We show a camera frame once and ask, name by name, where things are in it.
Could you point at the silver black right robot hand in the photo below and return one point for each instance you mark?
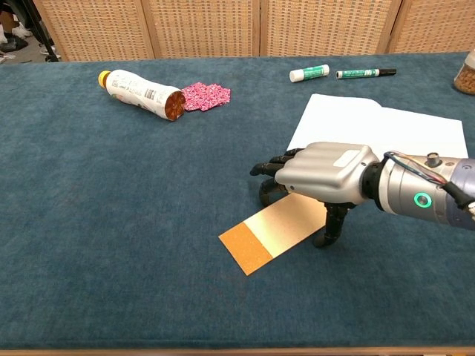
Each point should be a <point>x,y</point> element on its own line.
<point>323,170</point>

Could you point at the white paper notebook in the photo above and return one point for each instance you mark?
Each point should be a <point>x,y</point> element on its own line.
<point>371,122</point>

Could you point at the tan cardboard strip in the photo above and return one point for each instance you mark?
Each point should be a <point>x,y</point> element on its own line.
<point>267,237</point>

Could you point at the green white glue stick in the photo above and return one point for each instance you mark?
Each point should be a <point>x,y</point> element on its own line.
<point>310,72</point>

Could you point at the green black marker pen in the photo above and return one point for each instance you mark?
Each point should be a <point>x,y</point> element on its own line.
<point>356,73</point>

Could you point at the pink patterned folded cloth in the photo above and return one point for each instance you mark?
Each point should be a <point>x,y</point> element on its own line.
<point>208,95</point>

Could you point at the clear jar white lid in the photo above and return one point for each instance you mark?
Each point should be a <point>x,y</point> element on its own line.
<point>465,79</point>

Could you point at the wicker folding screen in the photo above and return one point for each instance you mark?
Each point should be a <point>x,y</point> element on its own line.
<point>204,29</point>

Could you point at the white labelled tea bottle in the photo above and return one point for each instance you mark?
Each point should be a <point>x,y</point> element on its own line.
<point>137,89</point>

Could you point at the blue fabric table mat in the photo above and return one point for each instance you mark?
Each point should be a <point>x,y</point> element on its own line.
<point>111,222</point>

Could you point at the black tripod stand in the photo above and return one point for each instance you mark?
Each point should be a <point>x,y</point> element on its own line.
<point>41,33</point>

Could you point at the white sneaker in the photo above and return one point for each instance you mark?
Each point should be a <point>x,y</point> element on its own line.
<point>22,32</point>

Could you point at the black shoe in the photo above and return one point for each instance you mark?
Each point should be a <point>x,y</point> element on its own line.
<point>13,45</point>

